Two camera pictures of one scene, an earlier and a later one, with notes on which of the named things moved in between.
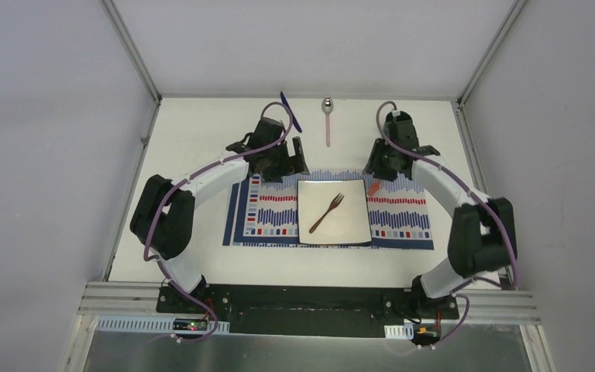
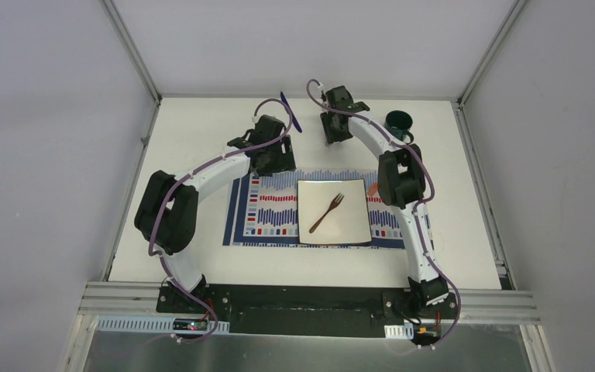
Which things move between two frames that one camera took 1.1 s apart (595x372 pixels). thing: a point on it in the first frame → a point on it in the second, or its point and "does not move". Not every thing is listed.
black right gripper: (373, 164) → (332, 136)
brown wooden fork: (334, 204) does not move
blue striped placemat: (265, 214) does not move
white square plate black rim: (349, 222) does not move
